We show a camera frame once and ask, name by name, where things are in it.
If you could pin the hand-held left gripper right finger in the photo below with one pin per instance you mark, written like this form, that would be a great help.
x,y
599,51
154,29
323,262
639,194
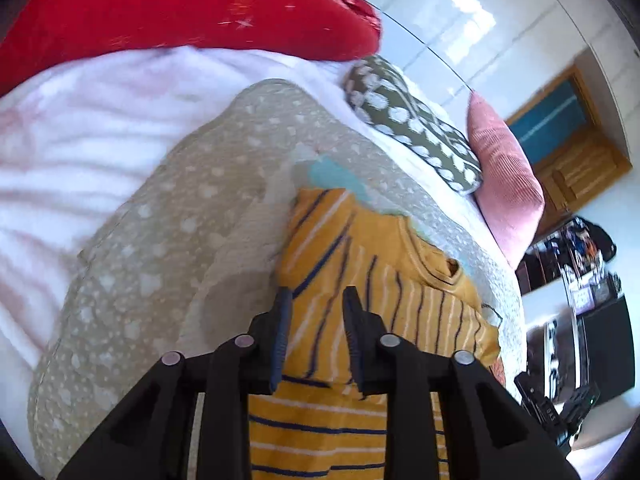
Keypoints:
x,y
352,340

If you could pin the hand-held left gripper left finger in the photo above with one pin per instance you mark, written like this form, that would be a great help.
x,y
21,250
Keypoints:
x,y
282,330

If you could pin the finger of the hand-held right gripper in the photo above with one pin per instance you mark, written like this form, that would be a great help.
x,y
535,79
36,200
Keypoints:
x,y
577,402
535,402

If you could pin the yellow striped knit sweater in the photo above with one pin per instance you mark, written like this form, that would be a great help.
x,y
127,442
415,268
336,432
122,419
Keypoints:
x,y
400,300

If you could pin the black furniture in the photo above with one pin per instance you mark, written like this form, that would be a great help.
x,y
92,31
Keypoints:
x,y
600,350

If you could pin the heart patterned quilt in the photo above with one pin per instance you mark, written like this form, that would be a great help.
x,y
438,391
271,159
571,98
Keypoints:
x,y
175,240

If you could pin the cluttered open shelf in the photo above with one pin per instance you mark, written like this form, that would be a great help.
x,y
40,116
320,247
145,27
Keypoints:
x,y
570,250

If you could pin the olive hedgehog print pillow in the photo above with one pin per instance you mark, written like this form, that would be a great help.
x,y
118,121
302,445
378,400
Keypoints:
x,y
400,115

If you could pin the wooden door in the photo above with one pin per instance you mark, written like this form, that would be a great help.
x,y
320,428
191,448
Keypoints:
x,y
585,170

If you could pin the white pink blanket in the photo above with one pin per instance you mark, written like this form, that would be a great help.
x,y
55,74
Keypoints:
x,y
75,135

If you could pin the blue door curtain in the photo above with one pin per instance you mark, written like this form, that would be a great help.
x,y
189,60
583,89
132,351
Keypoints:
x,y
545,110

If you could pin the white glossy wardrobe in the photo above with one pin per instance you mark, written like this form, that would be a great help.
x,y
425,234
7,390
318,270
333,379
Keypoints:
x,y
450,20

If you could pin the red star print pillow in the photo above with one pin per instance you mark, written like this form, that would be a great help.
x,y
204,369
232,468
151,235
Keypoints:
x,y
175,10

